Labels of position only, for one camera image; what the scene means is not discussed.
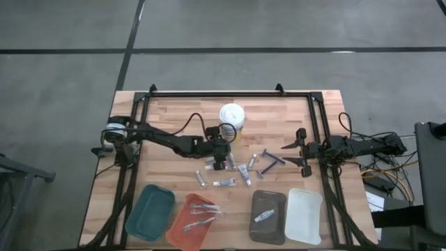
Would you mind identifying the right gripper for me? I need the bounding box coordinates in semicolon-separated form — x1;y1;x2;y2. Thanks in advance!
281;127;320;178

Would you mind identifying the red-ended toothpaste tube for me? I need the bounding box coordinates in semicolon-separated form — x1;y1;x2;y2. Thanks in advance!
204;156;228;172
212;178;237;187

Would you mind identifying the blue toothbrush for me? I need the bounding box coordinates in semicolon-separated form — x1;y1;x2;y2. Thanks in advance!
190;203;221;211

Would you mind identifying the small white toothpaste tube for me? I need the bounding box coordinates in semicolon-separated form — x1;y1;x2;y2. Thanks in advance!
253;208;276;224

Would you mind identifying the green toothbrush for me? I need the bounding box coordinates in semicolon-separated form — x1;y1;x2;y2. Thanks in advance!
183;215;217;232

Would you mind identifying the teal plastic bin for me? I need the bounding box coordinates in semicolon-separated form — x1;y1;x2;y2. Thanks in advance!
124;183;176;242

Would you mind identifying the orange plastic bin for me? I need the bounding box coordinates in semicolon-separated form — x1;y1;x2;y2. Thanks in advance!
164;193;218;251

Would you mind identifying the purple-printed toothpaste tube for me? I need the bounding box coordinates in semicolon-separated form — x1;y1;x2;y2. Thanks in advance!
238;163;252;187

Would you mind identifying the Lysol wipes canister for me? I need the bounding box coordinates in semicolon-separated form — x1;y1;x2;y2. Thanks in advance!
218;102;246;144

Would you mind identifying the white plastic bin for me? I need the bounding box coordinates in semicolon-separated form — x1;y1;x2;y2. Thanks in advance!
284;188;324;246

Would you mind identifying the grey translucent plastic bin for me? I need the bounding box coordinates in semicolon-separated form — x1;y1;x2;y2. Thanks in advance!
248;189;288;246

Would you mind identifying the black power brick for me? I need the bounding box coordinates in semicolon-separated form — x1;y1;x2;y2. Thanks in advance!
362;176;397;192

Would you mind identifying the white paper sheet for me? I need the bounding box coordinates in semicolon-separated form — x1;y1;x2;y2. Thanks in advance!
365;190;386;213

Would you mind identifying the black equipment case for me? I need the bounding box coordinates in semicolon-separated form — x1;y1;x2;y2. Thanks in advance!
413;121;446;240

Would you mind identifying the grey metal stand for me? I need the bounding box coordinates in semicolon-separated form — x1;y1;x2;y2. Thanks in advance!
0;152;56;251

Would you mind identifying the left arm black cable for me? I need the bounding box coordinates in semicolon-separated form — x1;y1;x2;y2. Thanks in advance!
172;112;212;142

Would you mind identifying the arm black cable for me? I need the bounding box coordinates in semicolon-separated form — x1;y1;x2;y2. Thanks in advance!
172;112;212;142
338;111;353;140

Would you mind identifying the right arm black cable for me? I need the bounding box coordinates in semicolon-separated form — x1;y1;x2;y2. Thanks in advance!
338;111;353;140

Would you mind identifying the yellow floor cable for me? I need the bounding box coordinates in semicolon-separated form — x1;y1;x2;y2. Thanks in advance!
360;160;419;203

